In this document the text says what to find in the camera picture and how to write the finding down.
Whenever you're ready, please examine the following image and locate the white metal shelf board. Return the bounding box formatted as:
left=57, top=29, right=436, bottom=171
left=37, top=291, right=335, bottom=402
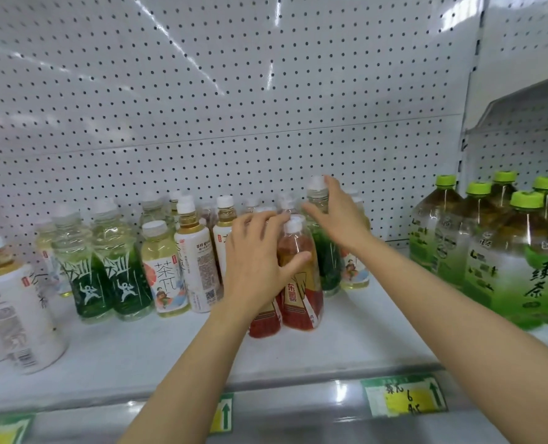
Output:
left=0, top=247, right=548, bottom=444

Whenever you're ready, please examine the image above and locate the person's left hand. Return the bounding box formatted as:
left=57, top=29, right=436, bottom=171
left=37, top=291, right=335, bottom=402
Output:
left=222, top=211, right=312, bottom=320

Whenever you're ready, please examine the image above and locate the pale yellow drink bottle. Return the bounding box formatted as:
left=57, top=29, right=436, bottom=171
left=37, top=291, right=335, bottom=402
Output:
left=34, top=217, right=73, bottom=297

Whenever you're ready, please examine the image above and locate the yellow price tag green arrow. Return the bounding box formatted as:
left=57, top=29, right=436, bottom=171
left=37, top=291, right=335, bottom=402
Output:
left=209, top=394, right=235, bottom=434

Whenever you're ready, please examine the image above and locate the person's right forearm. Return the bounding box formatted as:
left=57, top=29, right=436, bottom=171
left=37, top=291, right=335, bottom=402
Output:
left=346, top=236, right=548, bottom=444

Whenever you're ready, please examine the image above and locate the person's right hand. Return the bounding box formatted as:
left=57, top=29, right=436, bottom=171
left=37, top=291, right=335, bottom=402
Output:
left=301, top=175, right=375, bottom=253

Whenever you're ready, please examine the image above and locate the large white label tea bottle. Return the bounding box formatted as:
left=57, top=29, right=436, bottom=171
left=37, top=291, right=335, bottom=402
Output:
left=0, top=235, right=69, bottom=376

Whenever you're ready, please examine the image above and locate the illustrated label tea bottle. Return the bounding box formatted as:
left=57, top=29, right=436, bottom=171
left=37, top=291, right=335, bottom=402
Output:
left=141, top=220, right=191, bottom=319
left=339, top=247, right=372, bottom=292

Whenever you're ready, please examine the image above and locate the white upper shelf board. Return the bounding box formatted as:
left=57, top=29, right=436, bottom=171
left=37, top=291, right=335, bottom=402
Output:
left=465, top=71, right=548, bottom=137

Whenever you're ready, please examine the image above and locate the person's left forearm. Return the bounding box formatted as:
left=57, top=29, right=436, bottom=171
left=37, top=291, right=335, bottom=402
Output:
left=117, top=295, right=280, bottom=444

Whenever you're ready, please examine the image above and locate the white shelf upright post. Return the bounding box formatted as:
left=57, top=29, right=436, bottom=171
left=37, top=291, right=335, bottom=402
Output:
left=456, top=20, right=484, bottom=183

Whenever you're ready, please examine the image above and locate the red tea bottle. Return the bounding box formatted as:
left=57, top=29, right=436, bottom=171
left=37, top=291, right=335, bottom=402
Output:
left=247, top=291, right=284, bottom=339
left=276, top=215, right=325, bottom=331

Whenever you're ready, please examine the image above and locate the green label drink bottle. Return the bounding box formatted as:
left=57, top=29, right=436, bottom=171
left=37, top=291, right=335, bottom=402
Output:
left=304, top=175, right=344, bottom=297
left=52, top=204, right=115, bottom=324
left=91, top=199, right=156, bottom=320

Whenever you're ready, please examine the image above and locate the green yellow handwritten price tag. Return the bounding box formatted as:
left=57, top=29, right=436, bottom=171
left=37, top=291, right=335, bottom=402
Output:
left=362, top=374, right=449, bottom=419

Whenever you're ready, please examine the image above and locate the white pegboard back panel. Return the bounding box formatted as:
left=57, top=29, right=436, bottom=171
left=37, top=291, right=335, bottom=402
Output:
left=0, top=0, right=484, bottom=257

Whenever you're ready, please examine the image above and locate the slim white label tea bottle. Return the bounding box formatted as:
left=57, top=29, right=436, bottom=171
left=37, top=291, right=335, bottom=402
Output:
left=174, top=195, right=225, bottom=314
left=211, top=195, right=240, bottom=292

